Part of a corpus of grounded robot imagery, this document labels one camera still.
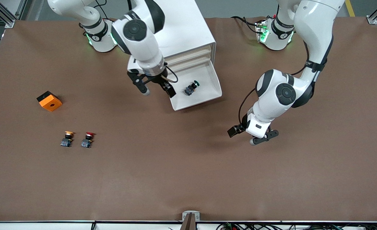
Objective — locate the brown table cover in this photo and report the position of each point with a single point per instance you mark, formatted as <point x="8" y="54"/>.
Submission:
<point x="188" y="159"/>

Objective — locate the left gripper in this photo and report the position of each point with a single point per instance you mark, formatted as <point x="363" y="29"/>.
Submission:
<point x="243" y="123"/>

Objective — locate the grey metal mounting bracket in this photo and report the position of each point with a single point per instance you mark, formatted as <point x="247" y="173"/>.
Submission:
<point x="191" y="213"/>

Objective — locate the white table edge rail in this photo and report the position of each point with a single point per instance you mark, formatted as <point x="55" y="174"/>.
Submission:
<point x="48" y="226"/>

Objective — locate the green push button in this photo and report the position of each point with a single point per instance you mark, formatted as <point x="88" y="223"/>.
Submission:
<point x="191" y="88"/>

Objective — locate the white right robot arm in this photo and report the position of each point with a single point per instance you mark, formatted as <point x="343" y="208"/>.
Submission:
<point x="140" y="38"/>

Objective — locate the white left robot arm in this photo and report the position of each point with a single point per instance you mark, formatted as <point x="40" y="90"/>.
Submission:
<point x="316" y="25"/>

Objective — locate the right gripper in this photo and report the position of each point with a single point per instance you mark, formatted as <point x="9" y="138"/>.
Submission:
<point x="155" y="79"/>

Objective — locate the brown upright bar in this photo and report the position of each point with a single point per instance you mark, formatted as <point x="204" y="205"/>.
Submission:
<point x="188" y="223"/>

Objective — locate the red push button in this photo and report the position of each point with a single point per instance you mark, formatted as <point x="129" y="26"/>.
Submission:
<point x="87" y="141"/>

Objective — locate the yellow push button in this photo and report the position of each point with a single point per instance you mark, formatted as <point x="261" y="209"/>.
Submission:
<point x="67" y="140"/>

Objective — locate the orange box with hole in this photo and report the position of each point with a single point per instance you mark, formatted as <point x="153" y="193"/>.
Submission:
<point x="50" y="102"/>

